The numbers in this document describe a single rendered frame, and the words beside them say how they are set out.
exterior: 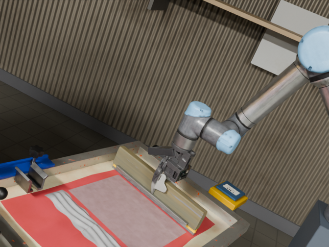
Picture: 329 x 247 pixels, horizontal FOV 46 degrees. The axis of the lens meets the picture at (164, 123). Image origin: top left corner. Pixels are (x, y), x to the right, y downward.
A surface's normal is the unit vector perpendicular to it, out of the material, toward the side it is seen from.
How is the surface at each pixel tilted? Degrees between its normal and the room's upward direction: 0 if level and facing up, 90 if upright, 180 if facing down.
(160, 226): 0
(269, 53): 90
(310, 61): 85
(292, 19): 90
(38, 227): 0
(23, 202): 0
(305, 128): 90
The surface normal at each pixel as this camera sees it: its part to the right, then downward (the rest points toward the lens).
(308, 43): -0.51, 0.05
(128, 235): 0.36, -0.86
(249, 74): -0.33, 0.26
